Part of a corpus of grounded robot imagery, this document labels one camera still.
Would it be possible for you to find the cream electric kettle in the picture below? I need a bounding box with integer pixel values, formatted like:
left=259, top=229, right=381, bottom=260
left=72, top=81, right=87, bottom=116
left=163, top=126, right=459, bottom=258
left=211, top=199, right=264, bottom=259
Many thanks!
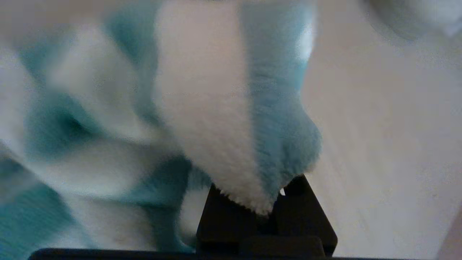
left=366, top=0, right=462, bottom=41

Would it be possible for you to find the green white striped towel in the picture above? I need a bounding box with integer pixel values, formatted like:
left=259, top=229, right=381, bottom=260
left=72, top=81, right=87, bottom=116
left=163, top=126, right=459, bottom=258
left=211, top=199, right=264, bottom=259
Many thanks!
left=0, top=0, right=322, bottom=260

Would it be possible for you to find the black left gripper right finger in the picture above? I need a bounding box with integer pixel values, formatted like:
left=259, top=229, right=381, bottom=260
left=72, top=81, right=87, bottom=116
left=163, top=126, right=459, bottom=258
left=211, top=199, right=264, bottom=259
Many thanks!
left=274, top=174, right=338, bottom=257

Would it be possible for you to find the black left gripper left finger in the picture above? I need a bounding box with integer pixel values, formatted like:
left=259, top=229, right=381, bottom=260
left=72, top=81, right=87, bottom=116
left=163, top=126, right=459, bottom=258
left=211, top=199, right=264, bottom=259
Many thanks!
left=197, top=183, right=277, bottom=254

